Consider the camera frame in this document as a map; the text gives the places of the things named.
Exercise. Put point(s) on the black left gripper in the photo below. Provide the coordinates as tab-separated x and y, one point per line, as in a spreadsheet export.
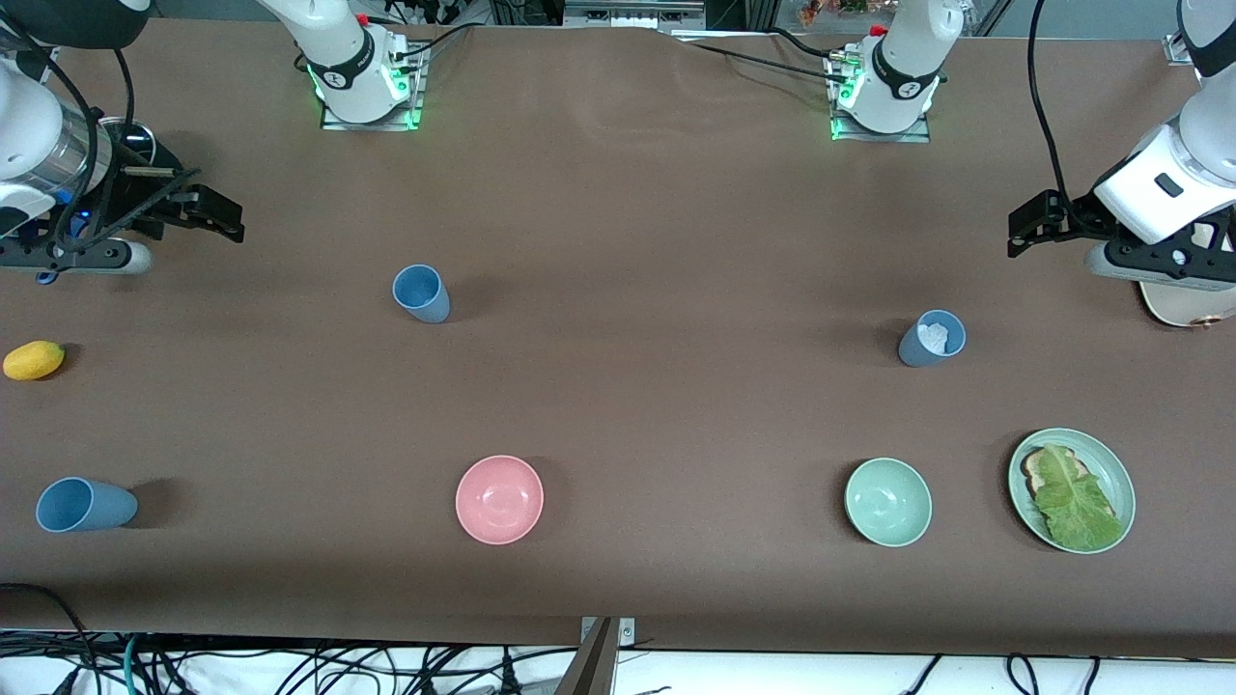
1074	218

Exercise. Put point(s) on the green bowl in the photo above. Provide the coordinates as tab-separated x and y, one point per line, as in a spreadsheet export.
888	502

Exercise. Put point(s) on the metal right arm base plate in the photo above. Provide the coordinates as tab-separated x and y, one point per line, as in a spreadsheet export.
377	125

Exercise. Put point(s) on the brown table cover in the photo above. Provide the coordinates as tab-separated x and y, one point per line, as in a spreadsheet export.
618	241

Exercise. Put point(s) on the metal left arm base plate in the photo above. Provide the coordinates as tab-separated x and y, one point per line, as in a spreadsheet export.
884	137

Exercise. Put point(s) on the blue cup with paper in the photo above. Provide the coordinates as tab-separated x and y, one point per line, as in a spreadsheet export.
917	352

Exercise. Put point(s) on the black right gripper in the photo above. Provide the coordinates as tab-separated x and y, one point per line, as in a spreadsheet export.
135	193

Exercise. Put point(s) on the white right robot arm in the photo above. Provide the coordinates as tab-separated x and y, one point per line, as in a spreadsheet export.
24	125

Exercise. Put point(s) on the pink bowl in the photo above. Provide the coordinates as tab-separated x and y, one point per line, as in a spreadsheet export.
499	499

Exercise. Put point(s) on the cream toaster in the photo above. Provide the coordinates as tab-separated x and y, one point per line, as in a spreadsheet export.
1183	307

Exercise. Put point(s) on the aluminium frame strut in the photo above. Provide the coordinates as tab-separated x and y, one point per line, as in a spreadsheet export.
1176	48

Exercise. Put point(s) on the grey table beam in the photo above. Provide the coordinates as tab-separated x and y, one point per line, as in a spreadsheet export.
594	666

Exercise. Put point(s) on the green lettuce leaf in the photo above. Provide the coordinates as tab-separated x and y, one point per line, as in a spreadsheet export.
1077	502

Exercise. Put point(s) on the green plate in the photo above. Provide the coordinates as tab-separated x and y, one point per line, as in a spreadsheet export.
1115	473

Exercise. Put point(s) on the metal table bracket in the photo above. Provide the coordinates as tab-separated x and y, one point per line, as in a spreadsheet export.
628	631

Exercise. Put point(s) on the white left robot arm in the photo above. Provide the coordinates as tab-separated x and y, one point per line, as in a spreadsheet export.
1173	164

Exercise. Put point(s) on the toast slice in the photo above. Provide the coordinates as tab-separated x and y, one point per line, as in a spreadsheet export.
1034	470

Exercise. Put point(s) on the crumpled white paper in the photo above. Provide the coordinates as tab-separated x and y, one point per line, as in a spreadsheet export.
934	337

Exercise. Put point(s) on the yellow lemon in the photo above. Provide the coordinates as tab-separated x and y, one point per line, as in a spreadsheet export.
34	360

